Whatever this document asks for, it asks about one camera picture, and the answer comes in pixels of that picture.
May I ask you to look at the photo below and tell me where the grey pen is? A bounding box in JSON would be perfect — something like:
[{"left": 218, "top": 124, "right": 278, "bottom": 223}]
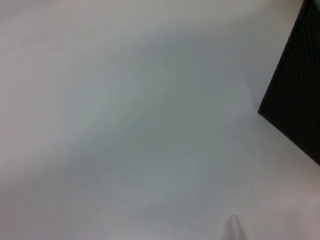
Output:
[{"left": 223, "top": 214, "right": 247, "bottom": 240}]

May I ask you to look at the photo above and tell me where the black mesh pen holder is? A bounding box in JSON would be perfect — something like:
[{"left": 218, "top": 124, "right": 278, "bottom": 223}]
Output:
[{"left": 257, "top": 0, "right": 320, "bottom": 166}]

